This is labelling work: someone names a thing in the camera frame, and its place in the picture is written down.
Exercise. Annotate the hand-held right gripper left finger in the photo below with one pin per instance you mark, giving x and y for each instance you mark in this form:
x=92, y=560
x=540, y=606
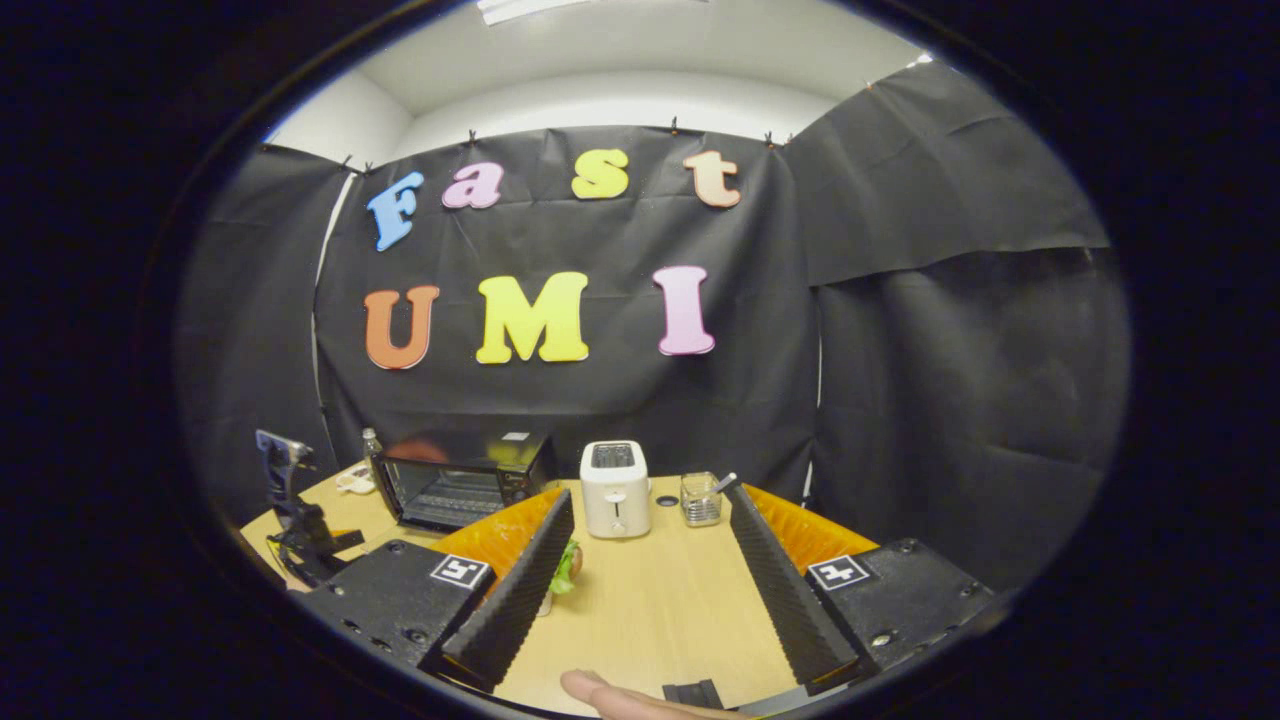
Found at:
x=525, y=595

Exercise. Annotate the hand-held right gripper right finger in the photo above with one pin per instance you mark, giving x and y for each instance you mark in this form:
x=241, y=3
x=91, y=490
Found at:
x=780, y=590

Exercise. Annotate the lettuce sandwich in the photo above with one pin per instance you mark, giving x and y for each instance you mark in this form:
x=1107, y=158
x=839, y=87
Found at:
x=565, y=575

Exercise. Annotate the black electric oven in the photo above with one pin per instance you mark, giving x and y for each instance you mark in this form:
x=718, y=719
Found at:
x=530, y=470

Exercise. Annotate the white divided snack dish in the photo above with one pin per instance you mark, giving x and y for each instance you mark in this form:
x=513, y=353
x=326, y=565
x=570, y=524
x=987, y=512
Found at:
x=355, y=482

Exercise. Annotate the clear plastic water bottle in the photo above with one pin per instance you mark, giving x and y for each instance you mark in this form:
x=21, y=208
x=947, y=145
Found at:
x=371, y=445

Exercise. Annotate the metal spoon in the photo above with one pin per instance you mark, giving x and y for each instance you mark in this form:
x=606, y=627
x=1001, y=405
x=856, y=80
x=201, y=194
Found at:
x=727, y=481

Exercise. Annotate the white toaster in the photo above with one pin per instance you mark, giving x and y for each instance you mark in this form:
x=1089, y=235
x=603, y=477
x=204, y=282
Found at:
x=615, y=500

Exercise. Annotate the large ceiling light panel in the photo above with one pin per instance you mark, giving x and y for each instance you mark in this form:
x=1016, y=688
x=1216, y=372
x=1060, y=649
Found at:
x=520, y=8

